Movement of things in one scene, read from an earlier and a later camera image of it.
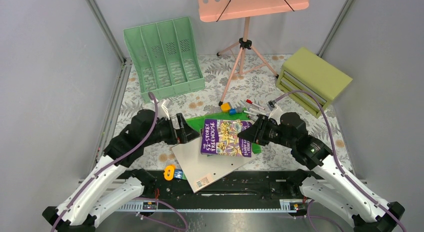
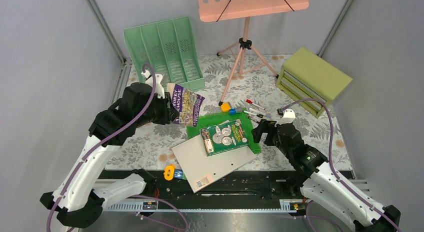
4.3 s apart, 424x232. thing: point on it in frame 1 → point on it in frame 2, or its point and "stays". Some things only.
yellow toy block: x=225 y=107 stays
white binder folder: x=200 y=169 stays
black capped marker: x=250 y=113 stays
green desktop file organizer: x=166 y=55 stays
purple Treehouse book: x=220 y=137 → x=189 y=104
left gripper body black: x=166 y=131 → x=161 y=109
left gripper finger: x=187 y=134 → x=174 y=114
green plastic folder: x=197 y=123 stays
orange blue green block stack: x=170 y=173 stays
